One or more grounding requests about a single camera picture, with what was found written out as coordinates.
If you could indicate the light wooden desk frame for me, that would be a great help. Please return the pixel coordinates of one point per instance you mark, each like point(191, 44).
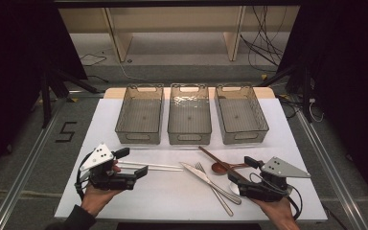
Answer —
point(121, 41)

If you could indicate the transparent grey plastic bin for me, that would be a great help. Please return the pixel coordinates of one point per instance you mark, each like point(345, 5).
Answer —
point(140, 118)
point(189, 119)
point(239, 118)

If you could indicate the silver metal chopstick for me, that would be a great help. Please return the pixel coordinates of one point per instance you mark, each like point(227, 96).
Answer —
point(159, 169)
point(153, 165)

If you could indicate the black tripod stand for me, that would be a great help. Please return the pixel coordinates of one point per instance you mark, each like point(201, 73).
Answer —
point(306, 92)
point(46, 102)

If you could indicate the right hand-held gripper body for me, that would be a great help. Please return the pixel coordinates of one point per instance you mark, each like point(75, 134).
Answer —
point(281, 169)

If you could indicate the short aluminium floor rail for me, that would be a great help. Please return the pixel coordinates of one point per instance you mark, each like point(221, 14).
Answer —
point(86, 93)

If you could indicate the long aluminium floor rail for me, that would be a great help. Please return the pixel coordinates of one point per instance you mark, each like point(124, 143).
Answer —
point(22, 179)
point(332, 172)

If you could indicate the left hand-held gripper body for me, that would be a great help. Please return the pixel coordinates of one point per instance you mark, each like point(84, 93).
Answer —
point(100, 156)

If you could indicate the black metal crossbar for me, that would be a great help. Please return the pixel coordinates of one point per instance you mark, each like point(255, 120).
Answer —
point(172, 3)

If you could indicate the black curtain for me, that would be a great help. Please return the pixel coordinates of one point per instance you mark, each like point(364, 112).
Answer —
point(348, 80)
point(12, 80)

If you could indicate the person's left hand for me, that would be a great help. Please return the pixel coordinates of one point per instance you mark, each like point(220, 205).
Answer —
point(96, 199)

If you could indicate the person's right hand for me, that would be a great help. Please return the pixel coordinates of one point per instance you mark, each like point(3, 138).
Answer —
point(276, 211)

